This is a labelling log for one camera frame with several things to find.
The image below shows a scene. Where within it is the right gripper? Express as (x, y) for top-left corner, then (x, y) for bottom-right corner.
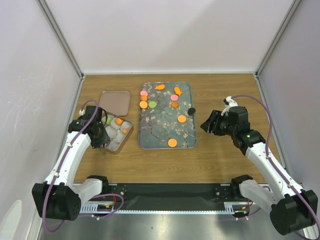
(199, 109), (236, 137)

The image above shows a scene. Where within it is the green round cookie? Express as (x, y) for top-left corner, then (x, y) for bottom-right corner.
(148, 101), (157, 109)
(106, 117), (112, 125)

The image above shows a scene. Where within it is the orange waffle cookie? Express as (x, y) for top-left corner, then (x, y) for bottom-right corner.
(115, 118), (123, 126)

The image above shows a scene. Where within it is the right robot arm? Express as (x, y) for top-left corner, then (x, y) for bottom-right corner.
(200, 106), (319, 236)

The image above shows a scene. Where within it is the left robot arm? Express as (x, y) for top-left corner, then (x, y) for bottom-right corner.
(31, 105), (111, 221)

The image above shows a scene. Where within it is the brown cookie tin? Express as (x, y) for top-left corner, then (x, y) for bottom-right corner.
(102, 112), (134, 155)

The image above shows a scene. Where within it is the black sandwich cookie right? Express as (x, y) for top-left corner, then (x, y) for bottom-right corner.
(187, 107), (196, 116)

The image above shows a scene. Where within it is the brown tin lid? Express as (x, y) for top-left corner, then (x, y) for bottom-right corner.
(99, 90), (131, 116)

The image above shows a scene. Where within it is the orange round cookie right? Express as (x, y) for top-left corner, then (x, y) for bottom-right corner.
(177, 115), (187, 123)

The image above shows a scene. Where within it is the orange round cookie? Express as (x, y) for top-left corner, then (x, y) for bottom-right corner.
(167, 138), (178, 148)
(177, 115), (187, 123)
(139, 101), (149, 109)

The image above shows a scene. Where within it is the dark orange cookie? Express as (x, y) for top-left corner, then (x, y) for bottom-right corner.
(171, 102), (179, 109)

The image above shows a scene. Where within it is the orange round cookie bottom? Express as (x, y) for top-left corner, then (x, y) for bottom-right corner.
(167, 138), (178, 148)

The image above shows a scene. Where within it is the pink round cookie right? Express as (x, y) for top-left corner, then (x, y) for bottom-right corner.
(170, 94), (179, 101)

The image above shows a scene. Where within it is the pink round cookie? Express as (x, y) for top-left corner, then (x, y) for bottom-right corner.
(140, 90), (148, 96)
(170, 94), (179, 101)

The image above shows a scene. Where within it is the floral blue serving tray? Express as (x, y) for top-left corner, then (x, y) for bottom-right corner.
(137, 81), (197, 150)

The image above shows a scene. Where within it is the orange round cookie left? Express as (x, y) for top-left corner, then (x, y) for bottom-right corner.
(139, 101), (149, 109)

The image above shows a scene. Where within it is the orange fish cookie right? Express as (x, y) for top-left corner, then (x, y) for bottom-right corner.
(174, 86), (182, 96)

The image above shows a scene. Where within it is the orange fish cookie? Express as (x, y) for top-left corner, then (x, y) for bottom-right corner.
(154, 84), (166, 91)
(174, 86), (182, 96)

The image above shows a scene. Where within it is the small orange cookie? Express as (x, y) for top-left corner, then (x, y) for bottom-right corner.
(140, 95), (148, 102)

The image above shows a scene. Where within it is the green round cookie top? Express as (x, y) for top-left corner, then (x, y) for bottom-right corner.
(148, 101), (157, 109)

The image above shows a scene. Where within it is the pink round cookie left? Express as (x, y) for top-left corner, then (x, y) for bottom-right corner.
(140, 90), (148, 96)

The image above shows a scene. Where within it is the orange fish cookie left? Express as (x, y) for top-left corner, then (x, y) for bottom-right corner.
(154, 84), (166, 91)

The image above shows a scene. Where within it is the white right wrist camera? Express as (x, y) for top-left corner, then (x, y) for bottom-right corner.
(221, 96), (238, 116)

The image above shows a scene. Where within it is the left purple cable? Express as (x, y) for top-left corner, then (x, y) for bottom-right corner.
(41, 99), (125, 233)

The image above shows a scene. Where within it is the purple cable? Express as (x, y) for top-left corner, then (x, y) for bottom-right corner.
(41, 99), (125, 233)
(232, 94), (320, 240)

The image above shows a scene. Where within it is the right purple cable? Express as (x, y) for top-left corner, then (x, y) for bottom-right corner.
(232, 94), (320, 240)

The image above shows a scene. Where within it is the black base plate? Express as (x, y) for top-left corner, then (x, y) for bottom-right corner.
(109, 183), (249, 213)

